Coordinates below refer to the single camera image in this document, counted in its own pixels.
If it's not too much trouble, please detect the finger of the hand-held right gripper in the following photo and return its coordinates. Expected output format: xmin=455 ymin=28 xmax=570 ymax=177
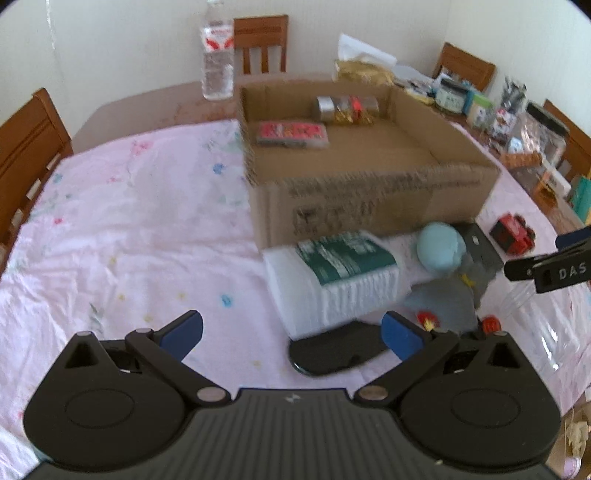
xmin=555 ymin=226 xmax=591 ymax=251
xmin=503 ymin=244 xmax=591 ymax=282

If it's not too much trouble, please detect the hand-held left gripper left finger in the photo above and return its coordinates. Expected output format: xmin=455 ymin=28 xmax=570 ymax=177
xmin=60 ymin=310 xmax=230 ymax=407

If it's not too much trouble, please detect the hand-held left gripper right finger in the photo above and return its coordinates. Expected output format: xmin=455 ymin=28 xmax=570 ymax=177
xmin=353 ymin=310 xmax=525 ymax=409

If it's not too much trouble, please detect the red toy train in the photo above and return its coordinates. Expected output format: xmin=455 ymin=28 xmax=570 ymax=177
xmin=489 ymin=213 xmax=537 ymax=256

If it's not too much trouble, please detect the black rectangular device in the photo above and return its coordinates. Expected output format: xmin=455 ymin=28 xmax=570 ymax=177
xmin=455 ymin=222 xmax=505 ymax=280

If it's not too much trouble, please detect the grey shark toy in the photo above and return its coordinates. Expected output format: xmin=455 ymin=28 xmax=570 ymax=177
xmin=405 ymin=263 xmax=500 ymax=334

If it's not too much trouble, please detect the black case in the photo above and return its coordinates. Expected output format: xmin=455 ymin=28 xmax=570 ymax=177
xmin=288 ymin=322 xmax=393 ymax=378

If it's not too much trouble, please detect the light blue round case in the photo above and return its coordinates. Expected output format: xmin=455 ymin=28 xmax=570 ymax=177
xmin=416 ymin=222 xmax=465 ymax=278

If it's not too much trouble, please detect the white bottle green label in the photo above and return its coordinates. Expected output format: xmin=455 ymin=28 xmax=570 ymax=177
xmin=263 ymin=230 xmax=400 ymax=339

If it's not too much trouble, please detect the brown cardboard box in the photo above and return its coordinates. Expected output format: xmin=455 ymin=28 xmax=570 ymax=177
xmin=236 ymin=76 xmax=502 ymax=250

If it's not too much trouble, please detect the teal box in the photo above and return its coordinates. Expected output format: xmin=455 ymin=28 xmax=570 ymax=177
xmin=570 ymin=175 xmax=591 ymax=223

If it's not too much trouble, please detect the orange snack packet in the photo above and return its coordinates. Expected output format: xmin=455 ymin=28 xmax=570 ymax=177
xmin=501 ymin=151 xmax=544 ymax=170

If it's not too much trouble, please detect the wooden chair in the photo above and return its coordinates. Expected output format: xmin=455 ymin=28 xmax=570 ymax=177
xmin=542 ymin=99 xmax=591 ymax=185
xmin=233 ymin=15 xmax=290 ymax=76
xmin=0 ymin=88 xmax=75 ymax=264
xmin=432 ymin=42 xmax=496 ymax=93

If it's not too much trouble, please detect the large clear jar black lid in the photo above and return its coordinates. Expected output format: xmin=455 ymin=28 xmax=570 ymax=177
xmin=521 ymin=102 xmax=570 ymax=172

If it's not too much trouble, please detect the pink floral tablecloth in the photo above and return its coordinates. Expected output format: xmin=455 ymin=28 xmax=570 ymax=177
xmin=0 ymin=117 xmax=591 ymax=480

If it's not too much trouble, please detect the dark snack packet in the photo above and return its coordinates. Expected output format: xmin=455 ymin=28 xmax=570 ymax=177
xmin=499 ymin=76 xmax=528 ymax=114

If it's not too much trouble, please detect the green white box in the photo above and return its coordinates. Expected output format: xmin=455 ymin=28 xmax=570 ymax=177
xmin=466 ymin=90 xmax=495 ymax=129

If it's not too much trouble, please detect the glass jar dark lid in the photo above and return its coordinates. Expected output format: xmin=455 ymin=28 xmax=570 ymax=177
xmin=434 ymin=78 xmax=472 ymax=114

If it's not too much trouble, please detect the red flat packet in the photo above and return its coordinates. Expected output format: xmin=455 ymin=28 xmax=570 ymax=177
xmin=256 ymin=121 xmax=330 ymax=150

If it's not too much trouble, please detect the clear jar silver lid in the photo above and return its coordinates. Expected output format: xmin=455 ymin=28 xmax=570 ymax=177
xmin=316 ymin=95 xmax=380 ymax=125

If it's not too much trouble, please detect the gold foil bag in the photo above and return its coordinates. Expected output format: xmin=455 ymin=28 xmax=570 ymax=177
xmin=333 ymin=59 xmax=396 ymax=87

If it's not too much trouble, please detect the white tissue paper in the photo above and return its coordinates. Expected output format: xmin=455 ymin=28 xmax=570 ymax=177
xmin=338 ymin=33 xmax=398 ymax=66

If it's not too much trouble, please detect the clear water bottle red label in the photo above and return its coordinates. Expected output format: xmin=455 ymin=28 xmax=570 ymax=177
xmin=201 ymin=0 xmax=235 ymax=102

